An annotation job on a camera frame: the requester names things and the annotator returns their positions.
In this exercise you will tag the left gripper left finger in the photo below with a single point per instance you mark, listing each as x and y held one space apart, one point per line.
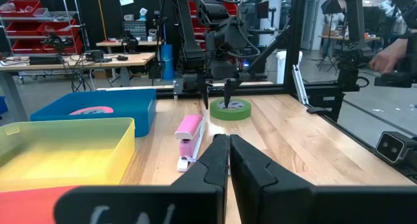
195 201

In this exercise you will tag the blue plastic bin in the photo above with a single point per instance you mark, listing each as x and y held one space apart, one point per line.
130 103

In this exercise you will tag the green tape roll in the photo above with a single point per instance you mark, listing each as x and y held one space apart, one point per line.
216 113

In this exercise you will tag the yellow translucent plastic bin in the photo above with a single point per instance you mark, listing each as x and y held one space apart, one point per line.
123 146

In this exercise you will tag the wooden workbench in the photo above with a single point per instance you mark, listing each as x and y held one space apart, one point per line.
130 58

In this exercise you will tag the metal shelf with red bins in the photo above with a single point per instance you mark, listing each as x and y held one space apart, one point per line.
19 7

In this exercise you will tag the silver aluminium bracket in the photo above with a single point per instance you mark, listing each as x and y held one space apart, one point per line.
299 87

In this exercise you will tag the blue barrel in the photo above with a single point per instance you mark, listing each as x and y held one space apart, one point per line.
167 64

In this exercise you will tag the pink stapler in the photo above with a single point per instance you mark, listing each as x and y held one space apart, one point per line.
189 126

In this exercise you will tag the pink tape roll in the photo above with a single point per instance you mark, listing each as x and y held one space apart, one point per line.
91 110

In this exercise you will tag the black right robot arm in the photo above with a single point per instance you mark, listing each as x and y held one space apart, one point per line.
190 48

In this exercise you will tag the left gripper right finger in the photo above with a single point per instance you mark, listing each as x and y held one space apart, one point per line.
293 204

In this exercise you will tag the person's hand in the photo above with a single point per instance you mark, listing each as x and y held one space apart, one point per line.
387 58

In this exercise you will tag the white waste bin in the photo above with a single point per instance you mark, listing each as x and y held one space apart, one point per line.
280 67

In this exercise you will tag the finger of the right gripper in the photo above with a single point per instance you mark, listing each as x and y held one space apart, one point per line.
204 90
229 90

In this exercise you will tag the pink translucent plastic bin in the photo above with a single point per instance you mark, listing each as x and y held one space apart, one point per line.
26 204

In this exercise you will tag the black table-level camera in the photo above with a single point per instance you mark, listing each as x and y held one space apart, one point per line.
391 147

